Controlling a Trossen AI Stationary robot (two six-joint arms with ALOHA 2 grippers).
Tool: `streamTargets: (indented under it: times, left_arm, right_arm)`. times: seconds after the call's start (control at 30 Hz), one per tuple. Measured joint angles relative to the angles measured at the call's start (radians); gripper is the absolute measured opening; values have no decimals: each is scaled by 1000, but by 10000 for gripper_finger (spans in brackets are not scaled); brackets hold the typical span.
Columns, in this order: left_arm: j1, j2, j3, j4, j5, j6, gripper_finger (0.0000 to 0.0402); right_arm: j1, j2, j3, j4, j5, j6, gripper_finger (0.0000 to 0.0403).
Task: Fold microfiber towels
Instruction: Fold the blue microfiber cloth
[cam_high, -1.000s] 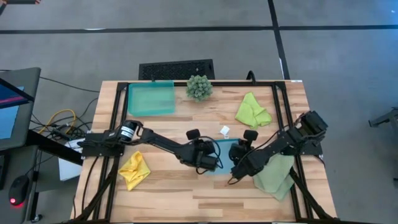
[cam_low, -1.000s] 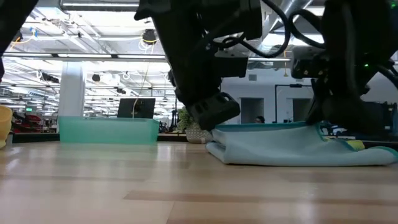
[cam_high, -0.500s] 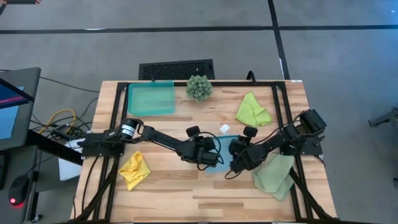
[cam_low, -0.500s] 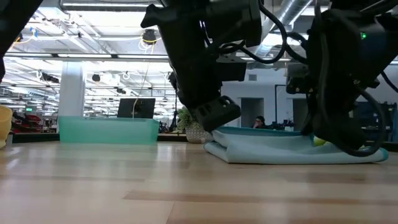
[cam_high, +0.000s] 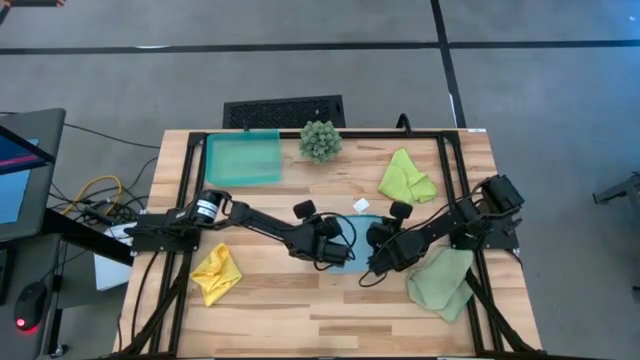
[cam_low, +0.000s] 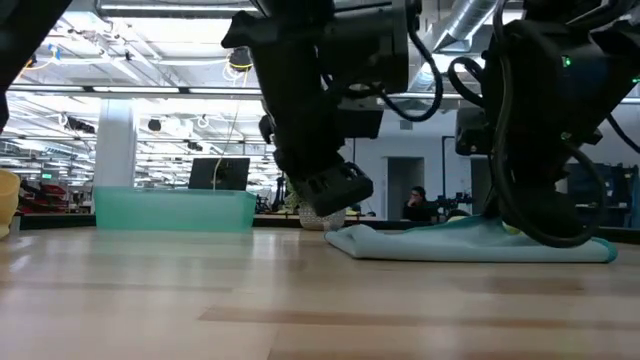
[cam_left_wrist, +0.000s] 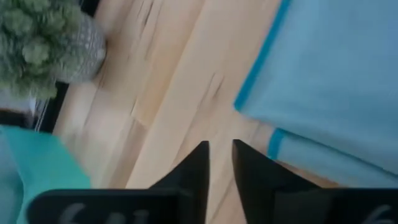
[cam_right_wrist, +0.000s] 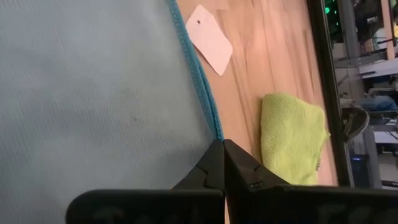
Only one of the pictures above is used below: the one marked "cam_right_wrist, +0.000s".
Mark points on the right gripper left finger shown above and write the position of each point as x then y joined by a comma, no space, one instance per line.
155,208

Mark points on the blue microfiber towel teal edge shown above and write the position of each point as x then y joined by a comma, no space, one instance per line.
93,93

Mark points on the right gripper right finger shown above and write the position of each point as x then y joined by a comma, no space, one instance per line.
295,205

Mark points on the lime green microfiber towel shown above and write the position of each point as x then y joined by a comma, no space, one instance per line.
292,137

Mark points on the black aluminium table frame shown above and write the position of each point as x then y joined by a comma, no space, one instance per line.
326,93

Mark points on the white paper tag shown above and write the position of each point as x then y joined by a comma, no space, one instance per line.
211,40

